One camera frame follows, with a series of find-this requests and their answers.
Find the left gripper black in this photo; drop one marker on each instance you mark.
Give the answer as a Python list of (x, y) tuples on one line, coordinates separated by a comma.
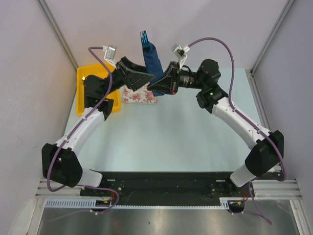
[(133, 76)]

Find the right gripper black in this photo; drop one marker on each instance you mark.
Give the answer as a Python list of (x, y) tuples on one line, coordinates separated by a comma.
[(168, 84)]

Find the dark blue paper napkin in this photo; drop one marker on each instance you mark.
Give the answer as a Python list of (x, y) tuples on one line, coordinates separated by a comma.
[(152, 61)]

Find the blue metal fork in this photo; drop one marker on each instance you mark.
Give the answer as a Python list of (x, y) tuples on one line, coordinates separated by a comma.
[(144, 40)]

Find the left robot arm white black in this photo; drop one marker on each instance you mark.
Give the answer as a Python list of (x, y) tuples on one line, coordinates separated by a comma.
[(60, 161)]

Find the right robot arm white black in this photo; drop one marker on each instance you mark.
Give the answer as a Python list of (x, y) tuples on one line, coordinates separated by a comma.
[(266, 147)]

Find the floral pattern tray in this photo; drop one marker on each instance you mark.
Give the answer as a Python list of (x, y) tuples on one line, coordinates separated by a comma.
[(140, 96)]

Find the yellow plastic bin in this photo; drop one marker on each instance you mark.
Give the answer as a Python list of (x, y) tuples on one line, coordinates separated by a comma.
[(100, 71)]

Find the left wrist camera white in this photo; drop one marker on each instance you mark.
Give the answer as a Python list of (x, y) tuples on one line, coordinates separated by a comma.
[(109, 54)]

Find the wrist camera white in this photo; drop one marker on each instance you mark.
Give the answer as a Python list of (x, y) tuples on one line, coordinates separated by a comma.
[(181, 53), (109, 54)]

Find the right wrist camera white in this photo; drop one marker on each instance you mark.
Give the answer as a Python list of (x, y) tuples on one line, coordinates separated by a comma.
[(181, 53)]

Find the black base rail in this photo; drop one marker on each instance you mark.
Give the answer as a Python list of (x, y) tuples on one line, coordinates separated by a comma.
[(170, 189)]

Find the white slotted cable duct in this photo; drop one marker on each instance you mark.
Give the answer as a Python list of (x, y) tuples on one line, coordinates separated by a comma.
[(94, 204)]

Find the aluminium frame rail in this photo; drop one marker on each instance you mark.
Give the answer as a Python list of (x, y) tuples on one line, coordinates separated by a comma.
[(263, 190)]

